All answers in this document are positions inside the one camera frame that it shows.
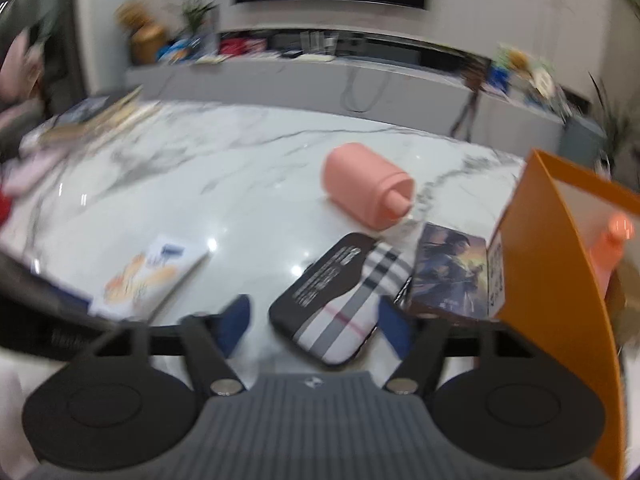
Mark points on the pink pump bottle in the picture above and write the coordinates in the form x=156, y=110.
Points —
x=608, y=250

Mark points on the floor plant by bin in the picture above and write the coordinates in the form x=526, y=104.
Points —
x=618, y=120

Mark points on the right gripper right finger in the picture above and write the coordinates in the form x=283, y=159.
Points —
x=419, y=343

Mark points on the white hand cream tube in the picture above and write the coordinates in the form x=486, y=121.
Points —
x=136, y=292

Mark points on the red mug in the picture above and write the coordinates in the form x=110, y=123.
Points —
x=6, y=204

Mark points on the dark illustrated card box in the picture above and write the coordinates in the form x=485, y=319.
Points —
x=449, y=275

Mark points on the snack bags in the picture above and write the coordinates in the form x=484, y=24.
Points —
x=181, y=50

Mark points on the orange storage box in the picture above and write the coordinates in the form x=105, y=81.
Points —
x=551, y=294

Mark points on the stack of books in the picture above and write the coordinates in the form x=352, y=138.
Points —
x=89, y=116

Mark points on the grey trash bin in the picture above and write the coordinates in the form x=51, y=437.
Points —
x=582, y=141

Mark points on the gold vase with dried flowers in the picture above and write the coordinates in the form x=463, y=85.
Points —
x=145, y=36

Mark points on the black plaid pouch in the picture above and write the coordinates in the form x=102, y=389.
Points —
x=331, y=310

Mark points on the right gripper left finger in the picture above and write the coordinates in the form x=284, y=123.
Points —
x=208, y=341

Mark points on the pink flat case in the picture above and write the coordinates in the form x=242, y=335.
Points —
x=24, y=174

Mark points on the brown camera with strap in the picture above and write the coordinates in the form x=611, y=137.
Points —
x=474, y=78

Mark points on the green potted plant left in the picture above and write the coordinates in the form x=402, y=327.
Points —
x=193, y=14

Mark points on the teddy bear picture items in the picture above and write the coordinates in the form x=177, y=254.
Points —
x=520, y=76

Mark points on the pink cylindrical dispenser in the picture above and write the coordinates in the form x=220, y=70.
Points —
x=367, y=186

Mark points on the brown cardboard cube box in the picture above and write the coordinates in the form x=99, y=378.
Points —
x=622, y=301

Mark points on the red box on shelf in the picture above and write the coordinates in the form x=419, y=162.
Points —
x=239, y=46

